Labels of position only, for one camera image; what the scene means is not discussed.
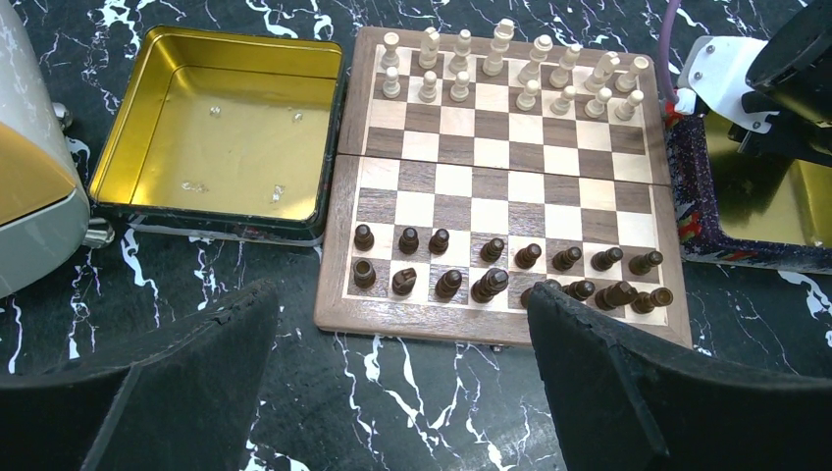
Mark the gold tin with white pieces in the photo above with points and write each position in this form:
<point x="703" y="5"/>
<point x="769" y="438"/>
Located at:
<point x="766" y="210"/>

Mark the dark chess pieces row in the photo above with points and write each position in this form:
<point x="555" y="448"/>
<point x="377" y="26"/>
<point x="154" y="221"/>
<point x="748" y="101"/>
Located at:
<point x="491" y="272"/>

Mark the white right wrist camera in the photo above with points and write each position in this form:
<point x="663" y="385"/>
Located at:
<point x="715" y="72"/>

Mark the white pawn chess piece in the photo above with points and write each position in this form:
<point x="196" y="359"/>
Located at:
<point x="527" y="98"/>

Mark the white rook chess piece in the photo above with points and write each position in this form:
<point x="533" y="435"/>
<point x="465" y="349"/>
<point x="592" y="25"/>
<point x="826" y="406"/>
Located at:
<point x="628" y="81"/>

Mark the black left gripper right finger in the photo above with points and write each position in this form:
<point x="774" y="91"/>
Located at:
<point x="623" y="399"/>

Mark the cream orange round appliance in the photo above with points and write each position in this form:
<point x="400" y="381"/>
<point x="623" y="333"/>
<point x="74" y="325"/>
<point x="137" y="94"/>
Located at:
<point x="45" y="211"/>

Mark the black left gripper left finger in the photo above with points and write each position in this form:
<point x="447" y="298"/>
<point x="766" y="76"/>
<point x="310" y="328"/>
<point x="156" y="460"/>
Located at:
<point x="180" y="397"/>

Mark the empty gold tin box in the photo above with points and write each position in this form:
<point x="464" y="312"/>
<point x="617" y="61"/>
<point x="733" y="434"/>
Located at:
<point x="224" y="135"/>

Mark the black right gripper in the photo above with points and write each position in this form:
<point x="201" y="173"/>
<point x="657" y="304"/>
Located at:
<point x="788" y="82"/>

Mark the wooden chess board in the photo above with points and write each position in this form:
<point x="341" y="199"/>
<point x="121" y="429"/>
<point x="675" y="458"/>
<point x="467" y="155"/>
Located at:
<point x="429" y="141"/>

